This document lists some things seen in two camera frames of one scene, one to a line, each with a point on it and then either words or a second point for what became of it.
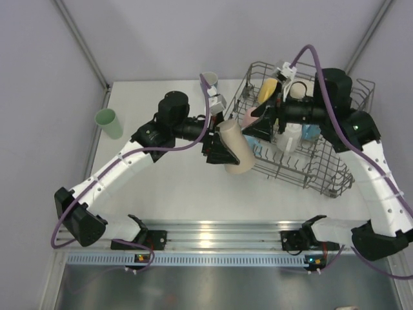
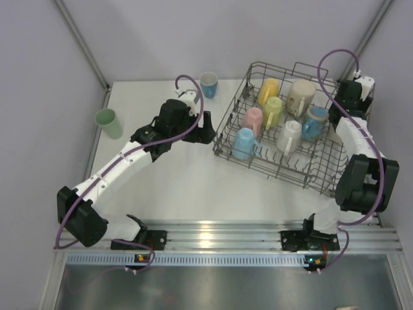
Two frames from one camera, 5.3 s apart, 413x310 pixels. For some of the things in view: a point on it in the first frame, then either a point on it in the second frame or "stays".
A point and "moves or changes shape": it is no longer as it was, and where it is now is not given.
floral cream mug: [299, 89] stays
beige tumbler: [241, 147] moves or changes shape
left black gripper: [219, 153] → [203, 135]
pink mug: [248, 119] stays
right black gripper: [261, 128] → [363, 105]
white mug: [288, 139] stays
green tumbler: [108, 120] stays
